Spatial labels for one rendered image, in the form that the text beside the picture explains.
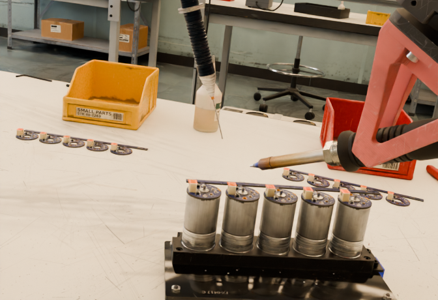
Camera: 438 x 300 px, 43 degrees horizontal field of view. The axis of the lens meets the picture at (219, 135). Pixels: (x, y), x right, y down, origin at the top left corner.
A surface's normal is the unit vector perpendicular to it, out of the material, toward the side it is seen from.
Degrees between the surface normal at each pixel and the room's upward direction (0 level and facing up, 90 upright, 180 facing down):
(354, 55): 90
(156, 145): 0
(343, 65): 90
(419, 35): 90
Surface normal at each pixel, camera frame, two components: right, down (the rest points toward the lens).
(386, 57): -0.75, 0.40
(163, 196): 0.11, -0.94
